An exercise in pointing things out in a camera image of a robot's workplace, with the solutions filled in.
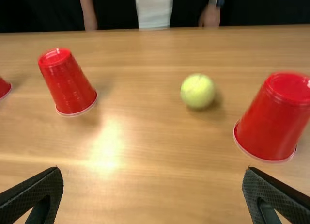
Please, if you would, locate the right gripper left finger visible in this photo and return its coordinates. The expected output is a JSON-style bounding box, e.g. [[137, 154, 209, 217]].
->
[[0, 166, 64, 224]]

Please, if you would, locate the red cup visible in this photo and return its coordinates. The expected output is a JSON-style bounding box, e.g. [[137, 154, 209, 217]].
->
[[37, 48, 98, 117], [0, 76, 12, 100], [233, 71, 310, 163]]

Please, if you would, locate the person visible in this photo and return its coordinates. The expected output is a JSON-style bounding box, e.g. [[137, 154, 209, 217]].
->
[[78, 0, 226, 31]]

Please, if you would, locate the yellow ball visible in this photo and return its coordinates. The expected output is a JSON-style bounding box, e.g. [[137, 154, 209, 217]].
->
[[180, 73, 216, 110]]

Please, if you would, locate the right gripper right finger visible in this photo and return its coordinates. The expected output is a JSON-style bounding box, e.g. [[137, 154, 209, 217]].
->
[[242, 166, 310, 224]]

